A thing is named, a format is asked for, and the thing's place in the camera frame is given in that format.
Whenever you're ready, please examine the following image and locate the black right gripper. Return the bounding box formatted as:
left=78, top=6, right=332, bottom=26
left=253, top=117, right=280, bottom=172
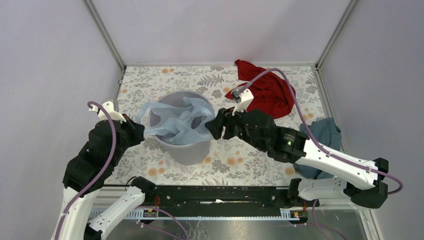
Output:
left=203, top=102, right=266, bottom=151

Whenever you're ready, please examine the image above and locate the aluminium frame post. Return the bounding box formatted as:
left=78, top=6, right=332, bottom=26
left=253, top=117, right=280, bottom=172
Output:
left=82, top=0, right=126, bottom=72
left=315, top=0, right=360, bottom=69

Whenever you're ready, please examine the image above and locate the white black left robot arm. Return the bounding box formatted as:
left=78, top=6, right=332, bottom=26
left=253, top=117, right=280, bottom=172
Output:
left=51, top=115, right=156, bottom=240

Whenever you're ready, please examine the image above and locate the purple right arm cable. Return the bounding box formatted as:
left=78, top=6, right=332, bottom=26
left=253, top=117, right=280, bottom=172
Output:
left=236, top=67, right=404, bottom=240

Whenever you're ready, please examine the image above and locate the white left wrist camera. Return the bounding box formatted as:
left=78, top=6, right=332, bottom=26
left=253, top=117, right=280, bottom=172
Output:
left=87, top=98, right=127, bottom=123

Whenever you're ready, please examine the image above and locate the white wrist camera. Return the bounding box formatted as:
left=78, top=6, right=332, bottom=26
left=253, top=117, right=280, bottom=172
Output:
left=87, top=98, right=127, bottom=123
left=230, top=87, right=254, bottom=116

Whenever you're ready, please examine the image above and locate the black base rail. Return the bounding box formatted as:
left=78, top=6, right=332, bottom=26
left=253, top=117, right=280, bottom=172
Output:
left=132, top=184, right=321, bottom=218

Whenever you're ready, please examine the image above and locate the white slotted cable duct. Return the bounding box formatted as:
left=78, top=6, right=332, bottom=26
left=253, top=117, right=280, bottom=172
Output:
left=89, top=207, right=308, bottom=221

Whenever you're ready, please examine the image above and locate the light blue plastic trash bag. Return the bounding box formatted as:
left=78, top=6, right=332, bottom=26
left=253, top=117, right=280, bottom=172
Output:
left=135, top=96, right=215, bottom=146

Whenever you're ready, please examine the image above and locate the teal blue cloth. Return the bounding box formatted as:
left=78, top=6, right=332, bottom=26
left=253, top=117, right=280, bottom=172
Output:
left=293, top=117, right=342, bottom=180

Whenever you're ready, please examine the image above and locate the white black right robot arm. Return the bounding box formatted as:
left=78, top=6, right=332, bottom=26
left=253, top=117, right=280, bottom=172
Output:
left=205, top=108, right=389, bottom=209

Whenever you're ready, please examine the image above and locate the floral patterned table mat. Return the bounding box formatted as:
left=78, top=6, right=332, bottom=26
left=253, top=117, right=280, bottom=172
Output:
left=106, top=65, right=325, bottom=186

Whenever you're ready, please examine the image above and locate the grey plastic trash bin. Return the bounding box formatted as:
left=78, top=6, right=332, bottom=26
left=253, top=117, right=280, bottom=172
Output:
left=148, top=90, right=213, bottom=166

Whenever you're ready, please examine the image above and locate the right aluminium frame post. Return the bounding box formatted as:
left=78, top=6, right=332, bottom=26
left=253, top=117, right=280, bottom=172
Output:
left=315, top=0, right=360, bottom=69

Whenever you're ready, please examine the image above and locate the red cloth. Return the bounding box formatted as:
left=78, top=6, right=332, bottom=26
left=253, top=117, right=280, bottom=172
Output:
left=235, top=59, right=295, bottom=119

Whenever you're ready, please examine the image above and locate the left aluminium frame post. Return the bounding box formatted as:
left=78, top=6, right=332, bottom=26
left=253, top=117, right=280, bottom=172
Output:
left=82, top=0, right=126, bottom=72

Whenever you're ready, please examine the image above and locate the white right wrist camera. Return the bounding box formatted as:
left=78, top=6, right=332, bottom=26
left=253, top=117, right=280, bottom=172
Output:
left=230, top=87, right=254, bottom=116

